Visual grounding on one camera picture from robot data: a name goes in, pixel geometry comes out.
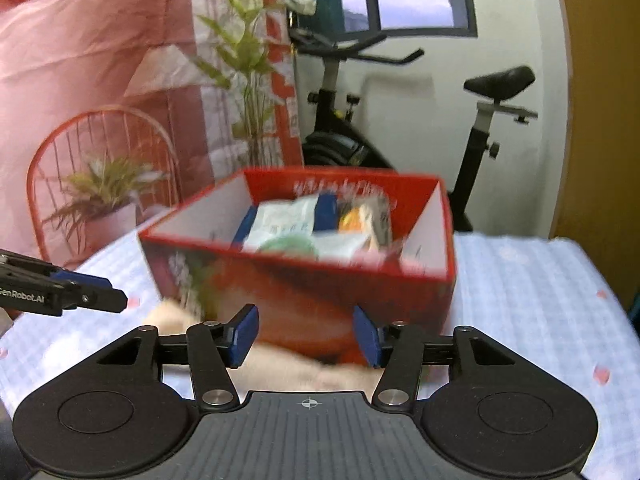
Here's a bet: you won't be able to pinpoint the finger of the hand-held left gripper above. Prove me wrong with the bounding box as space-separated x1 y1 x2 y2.
0 248 113 288
0 282 129 317

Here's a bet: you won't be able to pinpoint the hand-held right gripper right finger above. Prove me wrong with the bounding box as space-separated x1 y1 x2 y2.
352 305 521 415

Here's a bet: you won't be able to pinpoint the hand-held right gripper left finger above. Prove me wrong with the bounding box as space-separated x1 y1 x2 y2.
92 304 261 415

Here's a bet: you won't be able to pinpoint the beige towel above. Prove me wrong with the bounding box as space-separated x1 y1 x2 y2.
144 299 396 397

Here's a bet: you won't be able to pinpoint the red cardboard box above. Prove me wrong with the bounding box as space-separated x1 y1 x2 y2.
137 166 457 362

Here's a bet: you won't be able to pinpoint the white green packet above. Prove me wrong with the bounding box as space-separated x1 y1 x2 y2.
243 197 322 257

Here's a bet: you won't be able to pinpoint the blue-white packets in box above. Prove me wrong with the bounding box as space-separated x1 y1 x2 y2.
231 194 342 242

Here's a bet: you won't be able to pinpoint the checked blanket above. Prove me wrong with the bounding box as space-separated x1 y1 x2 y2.
0 232 640 480

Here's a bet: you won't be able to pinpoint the printed backdrop cloth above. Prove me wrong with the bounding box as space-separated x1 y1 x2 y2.
0 0 307 321

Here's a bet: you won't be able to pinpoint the black exercise bike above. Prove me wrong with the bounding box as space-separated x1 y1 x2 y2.
288 27 540 234

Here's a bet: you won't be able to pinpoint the wooden panel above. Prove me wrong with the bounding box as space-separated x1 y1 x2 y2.
549 0 640 307

